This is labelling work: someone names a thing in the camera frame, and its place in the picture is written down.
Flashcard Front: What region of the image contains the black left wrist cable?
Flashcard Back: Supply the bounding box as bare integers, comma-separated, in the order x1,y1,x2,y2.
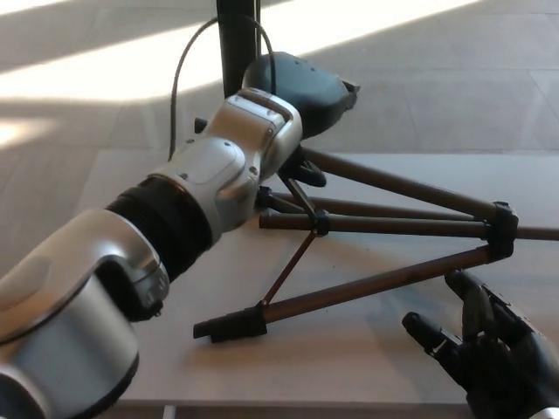
168,16,278,161

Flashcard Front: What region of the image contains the black upright post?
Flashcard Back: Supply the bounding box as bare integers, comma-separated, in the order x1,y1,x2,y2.
216,0,262,100

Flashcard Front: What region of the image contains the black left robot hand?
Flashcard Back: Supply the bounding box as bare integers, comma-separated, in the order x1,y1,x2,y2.
242,52,362,189

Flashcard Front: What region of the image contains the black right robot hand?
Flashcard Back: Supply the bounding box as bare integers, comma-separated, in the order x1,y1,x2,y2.
401,269,559,414

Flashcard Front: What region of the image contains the brown and black camera tripod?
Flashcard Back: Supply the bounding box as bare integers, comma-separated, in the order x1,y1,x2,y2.
191,115,559,344

